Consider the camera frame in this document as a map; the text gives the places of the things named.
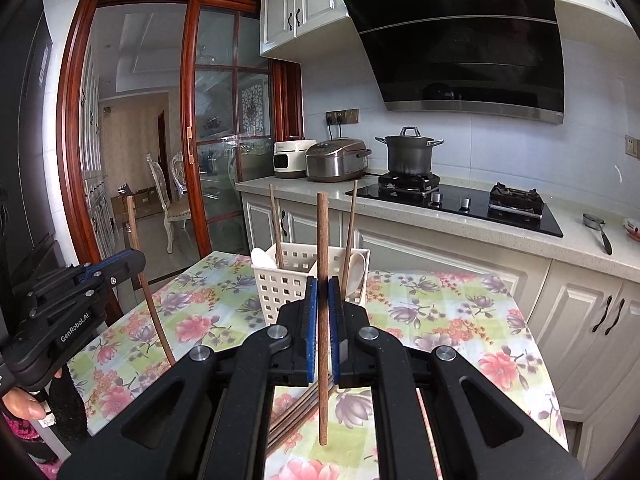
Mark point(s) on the gold wall socket strip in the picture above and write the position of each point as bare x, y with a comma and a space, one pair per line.
345, 117

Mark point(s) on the red wooden door frame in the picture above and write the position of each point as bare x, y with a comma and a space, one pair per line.
75, 135

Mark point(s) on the white wall cabinets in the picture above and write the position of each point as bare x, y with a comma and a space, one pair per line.
300, 0

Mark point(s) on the white ceramic spoon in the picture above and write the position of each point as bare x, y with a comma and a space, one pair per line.
261, 259
357, 272

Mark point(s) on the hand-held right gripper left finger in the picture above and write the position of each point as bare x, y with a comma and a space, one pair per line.
311, 335

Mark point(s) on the small red white dish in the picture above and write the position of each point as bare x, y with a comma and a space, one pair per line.
632, 229

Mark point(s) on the cardboard boxes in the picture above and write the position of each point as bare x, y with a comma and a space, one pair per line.
142, 200

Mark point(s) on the black range hood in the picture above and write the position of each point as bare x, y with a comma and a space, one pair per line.
460, 50

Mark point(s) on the dark grey stock pot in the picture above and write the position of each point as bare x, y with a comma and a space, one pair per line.
407, 155

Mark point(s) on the floral tablecloth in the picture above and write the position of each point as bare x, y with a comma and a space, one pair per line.
450, 320

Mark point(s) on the white plastic utensil basket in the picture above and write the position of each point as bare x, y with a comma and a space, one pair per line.
272, 292

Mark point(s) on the small metal ladle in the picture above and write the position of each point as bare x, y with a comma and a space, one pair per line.
592, 221

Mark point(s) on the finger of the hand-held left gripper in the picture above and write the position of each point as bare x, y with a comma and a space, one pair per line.
65, 275
125, 267

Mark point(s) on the person's left hand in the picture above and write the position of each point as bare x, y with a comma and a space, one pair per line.
22, 402

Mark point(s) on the silver rice cooker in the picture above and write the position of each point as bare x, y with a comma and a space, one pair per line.
335, 162

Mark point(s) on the single brown chopstick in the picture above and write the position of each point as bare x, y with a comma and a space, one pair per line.
350, 230
150, 300
275, 225
322, 240

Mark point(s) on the white base cabinets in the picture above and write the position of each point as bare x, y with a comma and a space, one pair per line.
500, 265

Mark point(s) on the white rice cooker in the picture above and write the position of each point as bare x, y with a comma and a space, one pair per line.
290, 160

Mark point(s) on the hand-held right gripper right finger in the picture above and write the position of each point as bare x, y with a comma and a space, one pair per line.
334, 335

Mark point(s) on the red wooden sliding glass door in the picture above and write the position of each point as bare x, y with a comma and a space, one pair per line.
189, 110

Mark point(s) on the bunch of wooden chopsticks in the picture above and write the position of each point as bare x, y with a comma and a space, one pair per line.
295, 417

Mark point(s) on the white ornate dining chair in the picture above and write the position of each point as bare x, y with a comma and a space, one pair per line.
175, 212
178, 170

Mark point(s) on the black glass gas hob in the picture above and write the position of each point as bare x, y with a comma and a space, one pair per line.
475, 210

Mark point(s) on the dark grey refrigerator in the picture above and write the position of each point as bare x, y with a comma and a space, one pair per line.
30, 160

